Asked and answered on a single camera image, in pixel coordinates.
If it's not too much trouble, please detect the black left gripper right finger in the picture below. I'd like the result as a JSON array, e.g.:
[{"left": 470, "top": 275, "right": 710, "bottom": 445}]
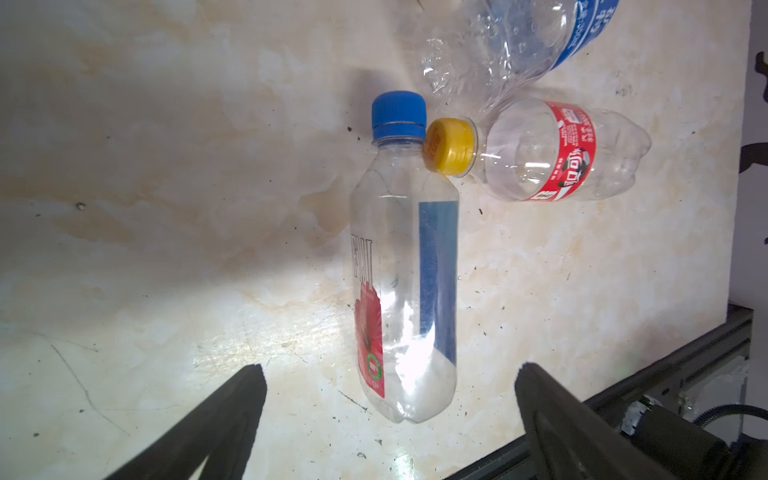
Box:
[{"left": 515, "top": 363, "right": 673, "bottom": 479}]

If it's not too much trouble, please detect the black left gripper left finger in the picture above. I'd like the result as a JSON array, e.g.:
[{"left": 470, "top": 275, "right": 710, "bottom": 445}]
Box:
[{"left": 109, "top": 364, "right": 267, "bottom": 479}]

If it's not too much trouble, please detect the tall clear blue cap bottle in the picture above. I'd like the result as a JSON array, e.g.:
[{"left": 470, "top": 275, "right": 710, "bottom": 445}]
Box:
[{"left": 350, "top": 91, "right": 460, "bottom": 423}]

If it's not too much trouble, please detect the red label cola bottle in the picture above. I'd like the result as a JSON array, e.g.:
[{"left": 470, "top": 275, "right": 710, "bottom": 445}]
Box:
[{"left": 424, "top": 98, "right": 652, "bottom": 202}]

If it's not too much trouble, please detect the blue label water bottle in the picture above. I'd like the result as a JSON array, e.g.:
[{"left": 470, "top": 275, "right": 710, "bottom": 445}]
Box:
[{"left": 415, "top": 0, "right": 619, "bottom": 113}]

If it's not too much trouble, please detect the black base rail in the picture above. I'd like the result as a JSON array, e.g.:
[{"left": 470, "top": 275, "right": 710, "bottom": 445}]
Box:
[{"left": 449, "top": 304, "right": 754, "bottom": 479}]

